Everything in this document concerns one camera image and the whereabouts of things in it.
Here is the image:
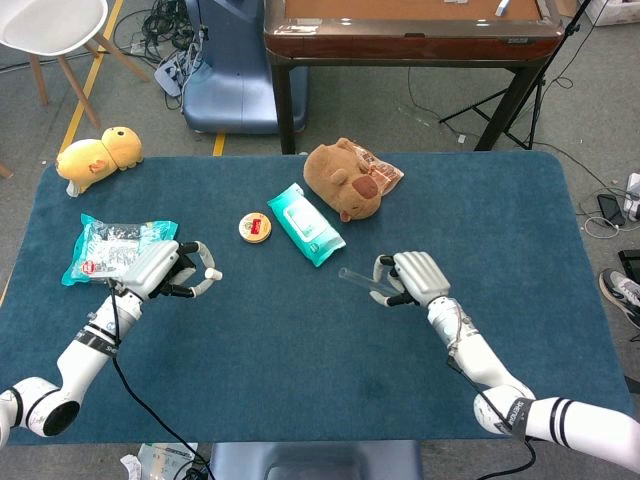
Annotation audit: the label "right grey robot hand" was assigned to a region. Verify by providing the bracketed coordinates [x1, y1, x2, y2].
[368, 250, 452, 309]

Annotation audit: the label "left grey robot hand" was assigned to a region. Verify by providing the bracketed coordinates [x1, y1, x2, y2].
[120, 239, 223, 303]

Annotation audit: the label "clear plastic tube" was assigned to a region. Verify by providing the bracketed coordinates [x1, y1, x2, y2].
[337, 266, 394, 297]

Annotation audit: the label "teal snack bag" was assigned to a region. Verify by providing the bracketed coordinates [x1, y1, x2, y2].
[60, 212, 180, 288]

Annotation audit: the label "transparent snack packet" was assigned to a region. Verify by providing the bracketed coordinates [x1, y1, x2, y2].
[349, 140, 405, 199]

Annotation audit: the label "round yellow tin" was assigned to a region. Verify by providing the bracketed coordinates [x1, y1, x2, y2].
[237, 211, 273, 245]

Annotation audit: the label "yellow duck plush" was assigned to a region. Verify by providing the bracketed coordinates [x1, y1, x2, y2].
[55, 125, 145, 198]

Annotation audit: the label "teal wet wipes pack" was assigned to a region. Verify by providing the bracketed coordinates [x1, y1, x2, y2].
[266, 182, 348, 268]

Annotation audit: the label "brown capybara plush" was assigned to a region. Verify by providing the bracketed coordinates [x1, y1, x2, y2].
[303, 137, 384, 223]

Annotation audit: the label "blue felt table mat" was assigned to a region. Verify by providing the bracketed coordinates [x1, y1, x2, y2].
[0, 150, 636, 447]

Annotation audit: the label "white power strip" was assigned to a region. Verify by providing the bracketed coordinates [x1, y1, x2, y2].
[153, 51, 190, 97]

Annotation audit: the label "black tripod stand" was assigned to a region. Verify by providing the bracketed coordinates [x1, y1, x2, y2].
[438, 0, 597, 152]

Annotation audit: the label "grey sneaker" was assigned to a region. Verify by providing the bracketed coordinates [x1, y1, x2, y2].
[598, 267, 640, 330]

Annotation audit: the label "blue grey machine base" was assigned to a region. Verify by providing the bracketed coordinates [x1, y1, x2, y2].
[181, 0, 309, 136]

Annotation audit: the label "black smartphone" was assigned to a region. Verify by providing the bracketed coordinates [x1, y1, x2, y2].
[596, 193, 627, 228]

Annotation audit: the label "grey blue robot torso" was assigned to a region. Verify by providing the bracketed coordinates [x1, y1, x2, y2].
[209, 439, 424, 480]

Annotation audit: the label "white charger block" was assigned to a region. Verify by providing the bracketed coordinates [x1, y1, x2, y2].
[624, 171, 640, 222]

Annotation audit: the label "brown mahjong table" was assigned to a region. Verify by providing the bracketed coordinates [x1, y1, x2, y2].
[262, 0, 567, 156]

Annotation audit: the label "white chair wooden legs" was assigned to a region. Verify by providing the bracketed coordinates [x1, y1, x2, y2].
[0, 0, 152, 131]

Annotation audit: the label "white packaging pile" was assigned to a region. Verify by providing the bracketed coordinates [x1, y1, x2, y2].
[583, 0, 640, 28]

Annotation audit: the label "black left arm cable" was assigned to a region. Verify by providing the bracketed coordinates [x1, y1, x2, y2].
[105, 278, 214, 480]

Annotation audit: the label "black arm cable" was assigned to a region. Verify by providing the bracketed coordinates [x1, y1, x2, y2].
[105, 278, 214, 480]
[445, 299, 540, 480]

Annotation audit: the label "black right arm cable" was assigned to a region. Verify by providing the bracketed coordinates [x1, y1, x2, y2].
[445, 299, 540, 480]

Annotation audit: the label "white floor cable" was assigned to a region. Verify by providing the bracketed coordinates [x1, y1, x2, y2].
[581, 213, 630, 242]

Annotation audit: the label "black floor cable bundle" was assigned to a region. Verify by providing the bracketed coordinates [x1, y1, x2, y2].
[113, 0, 207, 109]

